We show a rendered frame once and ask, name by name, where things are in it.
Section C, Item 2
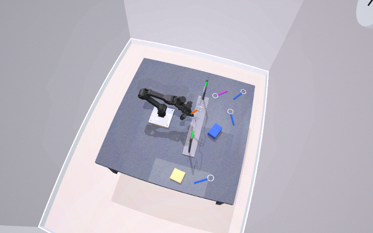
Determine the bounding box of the blue rectangular block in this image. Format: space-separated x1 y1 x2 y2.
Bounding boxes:
208 123 222 139

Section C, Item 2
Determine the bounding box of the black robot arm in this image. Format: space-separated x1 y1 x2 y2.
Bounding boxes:
138 88 192 118

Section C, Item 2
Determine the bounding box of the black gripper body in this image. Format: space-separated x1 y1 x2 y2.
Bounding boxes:
178 103 188 120

